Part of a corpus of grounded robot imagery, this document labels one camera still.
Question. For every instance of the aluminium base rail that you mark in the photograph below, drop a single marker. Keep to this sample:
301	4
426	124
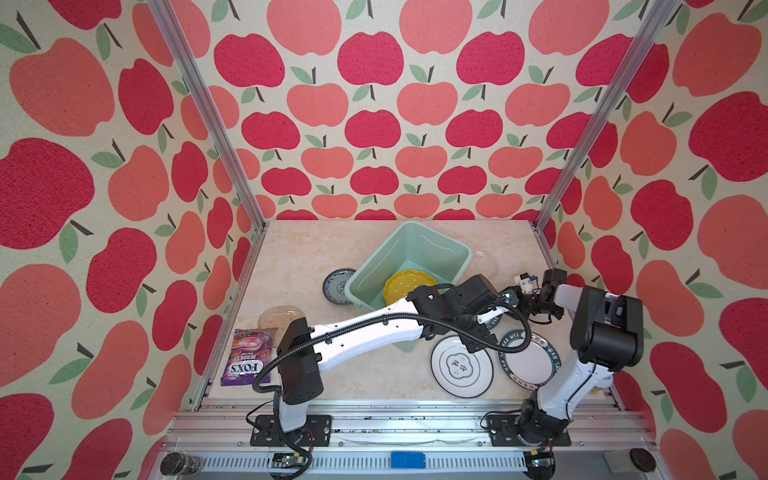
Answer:
364	436

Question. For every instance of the purple Fox's candy bag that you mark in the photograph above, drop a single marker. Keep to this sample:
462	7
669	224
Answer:
251	350

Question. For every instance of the dark cylindrical can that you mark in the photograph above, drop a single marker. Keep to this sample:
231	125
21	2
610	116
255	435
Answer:
181	464

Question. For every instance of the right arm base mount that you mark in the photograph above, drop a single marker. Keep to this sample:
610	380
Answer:
510	429

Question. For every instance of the yellow polka dot plate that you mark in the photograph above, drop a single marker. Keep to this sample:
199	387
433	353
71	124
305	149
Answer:
404	282

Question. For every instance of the blue block on rail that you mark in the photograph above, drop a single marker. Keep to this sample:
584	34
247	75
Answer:
407	460

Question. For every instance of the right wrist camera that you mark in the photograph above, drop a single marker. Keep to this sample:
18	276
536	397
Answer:
527	284

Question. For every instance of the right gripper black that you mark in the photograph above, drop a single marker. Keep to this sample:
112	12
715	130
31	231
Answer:
519	293

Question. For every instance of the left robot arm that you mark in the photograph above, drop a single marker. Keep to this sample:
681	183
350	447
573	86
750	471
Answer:
305	352

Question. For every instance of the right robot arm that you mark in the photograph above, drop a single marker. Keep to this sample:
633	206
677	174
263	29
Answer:
606	336

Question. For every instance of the small dark patterned plate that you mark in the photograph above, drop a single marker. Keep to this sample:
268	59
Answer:
334	286

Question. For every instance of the aluminium frame post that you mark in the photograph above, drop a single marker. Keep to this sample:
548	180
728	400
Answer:
651	26
173	34

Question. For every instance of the grey box black knob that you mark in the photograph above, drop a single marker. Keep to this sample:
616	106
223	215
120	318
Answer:
634	460

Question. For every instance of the clear glass plate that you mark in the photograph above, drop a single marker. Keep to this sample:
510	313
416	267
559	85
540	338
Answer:
484	263

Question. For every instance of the mint green plastic bin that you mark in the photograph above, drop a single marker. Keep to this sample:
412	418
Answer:
411	246

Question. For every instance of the left aluminium frame post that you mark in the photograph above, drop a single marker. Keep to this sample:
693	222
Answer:
173	34

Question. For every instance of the white plate dark lettered rim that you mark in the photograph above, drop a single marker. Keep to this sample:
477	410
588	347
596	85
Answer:
491	318

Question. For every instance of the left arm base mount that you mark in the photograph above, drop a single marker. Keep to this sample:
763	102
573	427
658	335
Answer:
315	433

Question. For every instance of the white plate green clover emblem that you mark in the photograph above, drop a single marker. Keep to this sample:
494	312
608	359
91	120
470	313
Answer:
460	373

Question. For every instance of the right aluminium frame post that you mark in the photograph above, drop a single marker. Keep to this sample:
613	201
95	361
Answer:
651	26

